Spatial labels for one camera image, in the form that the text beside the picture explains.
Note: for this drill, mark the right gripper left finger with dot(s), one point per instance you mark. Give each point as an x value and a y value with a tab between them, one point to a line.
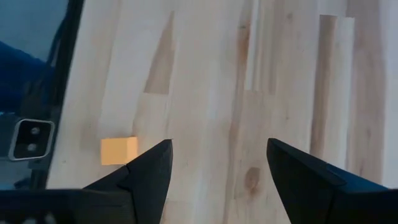
124	199

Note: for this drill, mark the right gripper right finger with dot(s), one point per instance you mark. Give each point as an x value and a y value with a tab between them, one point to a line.
311	193

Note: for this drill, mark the small orange cube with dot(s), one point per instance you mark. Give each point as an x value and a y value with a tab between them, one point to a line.
118	151

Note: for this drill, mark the table-level camera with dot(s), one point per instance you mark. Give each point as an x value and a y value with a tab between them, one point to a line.
31	140

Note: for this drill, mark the black aluminium table frame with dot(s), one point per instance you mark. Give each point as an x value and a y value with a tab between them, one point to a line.
62	77

